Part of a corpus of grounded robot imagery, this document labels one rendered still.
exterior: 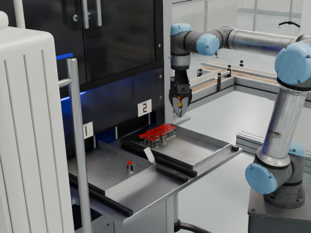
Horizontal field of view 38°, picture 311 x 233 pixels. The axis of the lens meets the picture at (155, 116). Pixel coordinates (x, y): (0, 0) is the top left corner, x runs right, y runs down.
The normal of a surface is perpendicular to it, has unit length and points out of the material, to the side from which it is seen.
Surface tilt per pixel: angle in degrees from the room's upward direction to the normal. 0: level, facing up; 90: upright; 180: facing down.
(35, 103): 90
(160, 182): 0
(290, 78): 83
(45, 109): 90
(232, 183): 0
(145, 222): 90
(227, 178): 0
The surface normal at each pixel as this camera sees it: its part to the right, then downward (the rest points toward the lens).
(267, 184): -0.71, 0.39
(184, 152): -0.02, -0.93
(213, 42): 0.71, 0.26
